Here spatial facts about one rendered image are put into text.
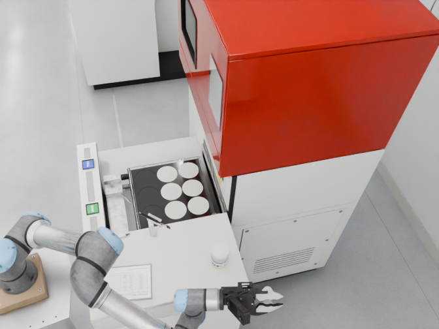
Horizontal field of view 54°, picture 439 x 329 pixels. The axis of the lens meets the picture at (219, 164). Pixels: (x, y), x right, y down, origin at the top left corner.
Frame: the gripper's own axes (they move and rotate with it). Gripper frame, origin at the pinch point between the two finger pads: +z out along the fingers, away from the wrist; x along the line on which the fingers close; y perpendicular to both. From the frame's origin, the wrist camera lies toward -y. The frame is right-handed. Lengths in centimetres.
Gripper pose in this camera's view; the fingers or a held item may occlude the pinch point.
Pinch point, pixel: (279, 301)
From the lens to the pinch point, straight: 152.1
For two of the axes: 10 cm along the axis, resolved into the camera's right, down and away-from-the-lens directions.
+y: 0.4, -2.7, 9.6
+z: 10.0, -0.3, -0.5
